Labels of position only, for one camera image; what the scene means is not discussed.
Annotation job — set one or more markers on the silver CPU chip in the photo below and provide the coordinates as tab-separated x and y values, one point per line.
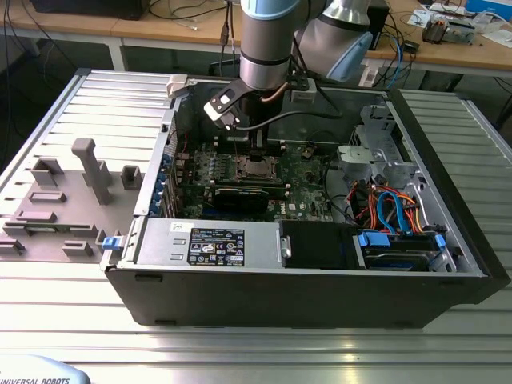
257	168

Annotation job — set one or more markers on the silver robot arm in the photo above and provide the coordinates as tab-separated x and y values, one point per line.
264	52

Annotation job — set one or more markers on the copper finned CPU cooler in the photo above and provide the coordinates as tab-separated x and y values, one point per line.
434	30

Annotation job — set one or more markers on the beige case latch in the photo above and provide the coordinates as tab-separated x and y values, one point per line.
177	85

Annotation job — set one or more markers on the black graphics card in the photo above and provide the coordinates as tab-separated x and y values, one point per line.
240	200

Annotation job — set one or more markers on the green motherboard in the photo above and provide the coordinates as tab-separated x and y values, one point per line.
304	188

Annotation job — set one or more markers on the wooden desk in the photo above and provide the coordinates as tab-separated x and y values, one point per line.
180	26
60	24

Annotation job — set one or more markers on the white labelled box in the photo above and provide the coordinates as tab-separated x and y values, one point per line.
369	76

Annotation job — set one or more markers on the silver metal drive cage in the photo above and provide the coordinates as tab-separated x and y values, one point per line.
380	140

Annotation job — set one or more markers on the grey power supply unit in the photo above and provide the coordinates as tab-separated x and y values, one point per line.
160	244

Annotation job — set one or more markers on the small black box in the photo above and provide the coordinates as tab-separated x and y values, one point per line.
410	46

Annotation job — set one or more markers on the hard disk in blue carrier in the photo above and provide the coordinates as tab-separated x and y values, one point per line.
374	242

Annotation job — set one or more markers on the black PC case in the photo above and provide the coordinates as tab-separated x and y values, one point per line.
280	296

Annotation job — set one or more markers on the printed paper leaflet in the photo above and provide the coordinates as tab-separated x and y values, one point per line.
420	18

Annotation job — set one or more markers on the blue plastic clip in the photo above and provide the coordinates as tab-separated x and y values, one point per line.
111	243

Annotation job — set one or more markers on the black computer box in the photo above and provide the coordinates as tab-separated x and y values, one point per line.
88	8

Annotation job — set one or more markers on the grey parts rack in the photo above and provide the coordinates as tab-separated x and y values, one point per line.
80	216

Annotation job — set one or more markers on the silver metal device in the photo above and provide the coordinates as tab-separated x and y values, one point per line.
460	32

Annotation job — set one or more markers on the green RAM stick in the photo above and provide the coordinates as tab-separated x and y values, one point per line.
40	229

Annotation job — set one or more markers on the white paper sheet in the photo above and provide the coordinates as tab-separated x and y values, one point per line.
498	36

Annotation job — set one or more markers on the blue cardboard box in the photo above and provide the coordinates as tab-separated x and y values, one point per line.
488	6

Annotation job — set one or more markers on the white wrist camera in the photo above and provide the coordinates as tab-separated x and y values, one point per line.
220	109

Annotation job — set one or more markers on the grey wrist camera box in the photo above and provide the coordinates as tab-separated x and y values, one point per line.
303	95

